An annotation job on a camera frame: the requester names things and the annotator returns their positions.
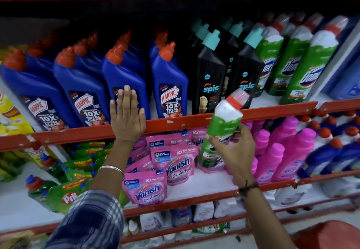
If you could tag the person's left middle finger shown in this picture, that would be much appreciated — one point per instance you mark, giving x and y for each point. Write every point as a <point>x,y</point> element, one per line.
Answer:
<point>127,97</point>

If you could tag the row of blue orange-capped bottles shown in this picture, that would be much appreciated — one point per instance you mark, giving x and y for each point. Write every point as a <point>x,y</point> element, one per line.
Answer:
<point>81,88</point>

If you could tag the row of light blue bottles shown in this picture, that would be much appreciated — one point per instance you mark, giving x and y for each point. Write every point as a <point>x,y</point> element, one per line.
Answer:
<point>347,84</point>

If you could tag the red metal shelf rail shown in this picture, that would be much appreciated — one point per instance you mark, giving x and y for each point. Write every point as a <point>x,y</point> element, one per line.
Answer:
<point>14,142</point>
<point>340,105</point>
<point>225,220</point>
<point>329,177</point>
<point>197,199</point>
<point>182,122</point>

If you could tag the stack of yellow packets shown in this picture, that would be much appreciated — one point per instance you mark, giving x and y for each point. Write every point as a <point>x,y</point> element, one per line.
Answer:
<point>12,119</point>

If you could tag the row of green cleaner bottles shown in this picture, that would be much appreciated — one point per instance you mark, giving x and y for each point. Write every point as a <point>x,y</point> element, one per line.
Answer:
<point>306,68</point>

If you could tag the stack of yellow-green packets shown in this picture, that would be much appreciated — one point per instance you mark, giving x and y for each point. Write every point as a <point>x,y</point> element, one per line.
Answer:
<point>11,167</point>

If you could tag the row of black teal-capped bottles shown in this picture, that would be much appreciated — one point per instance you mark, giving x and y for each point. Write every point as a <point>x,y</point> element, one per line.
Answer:
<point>209,83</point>

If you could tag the row of white bottles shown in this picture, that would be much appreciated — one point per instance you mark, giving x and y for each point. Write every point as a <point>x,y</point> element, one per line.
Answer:
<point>289,195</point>

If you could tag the pile of green dishwash pouches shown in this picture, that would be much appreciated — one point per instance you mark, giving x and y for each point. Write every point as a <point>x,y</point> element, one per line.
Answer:
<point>70,189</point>

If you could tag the green red-capped cleaner bottle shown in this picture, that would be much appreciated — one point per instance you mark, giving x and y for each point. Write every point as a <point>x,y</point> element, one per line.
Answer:
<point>222,122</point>

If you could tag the row of white refill pouches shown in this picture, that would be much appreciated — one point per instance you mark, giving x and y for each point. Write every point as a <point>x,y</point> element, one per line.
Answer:
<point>204,211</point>

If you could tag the person's right forearm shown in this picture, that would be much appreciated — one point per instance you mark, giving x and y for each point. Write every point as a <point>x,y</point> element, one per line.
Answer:
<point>267,220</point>

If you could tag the white shelf board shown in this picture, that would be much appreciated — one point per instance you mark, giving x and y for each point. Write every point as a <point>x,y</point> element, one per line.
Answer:
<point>202,184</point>

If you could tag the person's left little finger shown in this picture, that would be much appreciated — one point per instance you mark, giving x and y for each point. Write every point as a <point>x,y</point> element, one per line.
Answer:
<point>113,109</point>

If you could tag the person's right thumb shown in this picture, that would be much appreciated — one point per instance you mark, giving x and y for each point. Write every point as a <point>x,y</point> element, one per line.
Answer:
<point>215,143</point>

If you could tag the row of pink bottles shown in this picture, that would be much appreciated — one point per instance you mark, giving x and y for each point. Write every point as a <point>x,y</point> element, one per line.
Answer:
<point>292,153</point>

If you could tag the person's left forearm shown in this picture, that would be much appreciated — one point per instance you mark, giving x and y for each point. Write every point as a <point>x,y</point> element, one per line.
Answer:
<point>112,167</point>

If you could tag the person's right hand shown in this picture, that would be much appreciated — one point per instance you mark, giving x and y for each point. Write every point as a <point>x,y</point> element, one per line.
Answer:
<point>236,158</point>

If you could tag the blue plaid shirt sleeve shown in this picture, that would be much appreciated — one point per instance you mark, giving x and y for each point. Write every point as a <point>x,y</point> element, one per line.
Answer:
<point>87,223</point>

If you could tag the person's left hand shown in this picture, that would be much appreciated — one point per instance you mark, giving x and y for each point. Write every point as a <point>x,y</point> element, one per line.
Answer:
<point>127,122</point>

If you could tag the red plastic basket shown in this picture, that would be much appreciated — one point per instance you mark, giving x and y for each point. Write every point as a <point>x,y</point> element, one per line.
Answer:
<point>329,236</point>

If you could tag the black thread wristband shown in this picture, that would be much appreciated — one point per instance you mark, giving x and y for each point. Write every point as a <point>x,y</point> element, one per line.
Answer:
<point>247,187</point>

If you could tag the person's left thumb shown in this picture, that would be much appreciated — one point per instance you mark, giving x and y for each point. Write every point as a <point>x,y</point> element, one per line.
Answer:
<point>142,118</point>

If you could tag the pile of pink detergent pouches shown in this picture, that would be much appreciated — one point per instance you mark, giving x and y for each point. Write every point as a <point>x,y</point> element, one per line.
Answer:
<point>174,164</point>

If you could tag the row of blue-white orange-capped bottles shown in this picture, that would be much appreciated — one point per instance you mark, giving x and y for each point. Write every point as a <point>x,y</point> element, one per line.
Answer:
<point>329,156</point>

